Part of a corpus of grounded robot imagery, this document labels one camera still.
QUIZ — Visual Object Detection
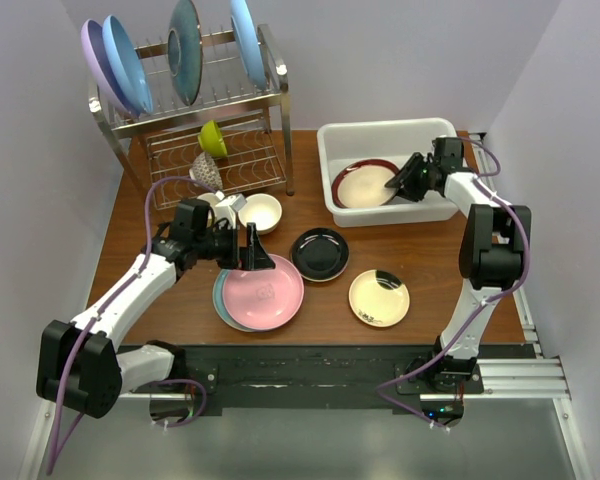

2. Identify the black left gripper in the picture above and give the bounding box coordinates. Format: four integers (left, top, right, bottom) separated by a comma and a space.
194, 223, 274, 271

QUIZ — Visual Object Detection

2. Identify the red rimmed beige plate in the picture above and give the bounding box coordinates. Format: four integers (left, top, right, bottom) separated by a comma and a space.
331, 159, 399, 209

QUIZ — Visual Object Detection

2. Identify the pink plate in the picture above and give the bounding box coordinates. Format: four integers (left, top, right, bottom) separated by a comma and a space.
222, 254, 304, 331

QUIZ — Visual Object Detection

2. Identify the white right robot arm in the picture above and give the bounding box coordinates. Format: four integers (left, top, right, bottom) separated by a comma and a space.
377, 136, 532, 393

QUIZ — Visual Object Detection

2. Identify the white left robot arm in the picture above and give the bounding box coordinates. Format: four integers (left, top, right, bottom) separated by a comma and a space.
36, 195, 275, 418

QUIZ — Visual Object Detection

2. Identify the white plastic bin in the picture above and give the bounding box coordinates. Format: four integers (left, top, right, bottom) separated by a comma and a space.
317, 117, 458, 228

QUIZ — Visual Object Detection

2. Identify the white bowl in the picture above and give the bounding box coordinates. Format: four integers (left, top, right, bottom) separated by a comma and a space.
238, 193, 282, 234

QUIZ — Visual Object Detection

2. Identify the light blue bottom plate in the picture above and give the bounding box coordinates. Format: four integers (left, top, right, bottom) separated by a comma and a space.
212, 269, 255, 333

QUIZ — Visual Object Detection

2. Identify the black glossy plate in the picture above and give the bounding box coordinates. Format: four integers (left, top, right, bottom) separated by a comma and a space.
290, 228, 350, 283

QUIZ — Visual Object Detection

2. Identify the yellow mug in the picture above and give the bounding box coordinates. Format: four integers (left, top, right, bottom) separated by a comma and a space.
198, 193, 218, 227

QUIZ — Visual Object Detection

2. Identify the patterned ceramic bowl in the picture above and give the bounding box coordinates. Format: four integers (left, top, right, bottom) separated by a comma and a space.
189, 152, 224, 190

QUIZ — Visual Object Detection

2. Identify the cream plate with black patch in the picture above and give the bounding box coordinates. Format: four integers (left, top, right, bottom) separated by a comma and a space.
348, 270, 411, 328

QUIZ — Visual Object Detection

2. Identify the green bowl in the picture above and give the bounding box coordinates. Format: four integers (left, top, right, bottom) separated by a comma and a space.
198, 120, 228, 158

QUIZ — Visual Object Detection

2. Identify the steel dish rack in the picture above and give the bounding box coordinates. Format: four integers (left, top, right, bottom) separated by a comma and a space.
88, 24, 295, 197

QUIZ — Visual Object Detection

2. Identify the dark teal plate in rack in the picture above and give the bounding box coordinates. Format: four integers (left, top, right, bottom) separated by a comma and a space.
167, 0, 203, 106

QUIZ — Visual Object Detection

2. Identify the light blue plate in rack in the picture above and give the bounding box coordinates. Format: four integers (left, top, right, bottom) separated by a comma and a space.
230, 0, 268, 91

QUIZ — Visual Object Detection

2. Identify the lilac plate in rack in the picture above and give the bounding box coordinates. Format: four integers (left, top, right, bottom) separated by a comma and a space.
81, 19, 132, 115

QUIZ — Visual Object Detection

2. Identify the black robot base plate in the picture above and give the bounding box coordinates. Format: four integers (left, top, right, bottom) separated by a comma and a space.
117, 342, 486, 419

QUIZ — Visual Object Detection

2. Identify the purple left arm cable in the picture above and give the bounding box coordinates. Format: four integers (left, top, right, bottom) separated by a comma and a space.
44, 175, 226, 476

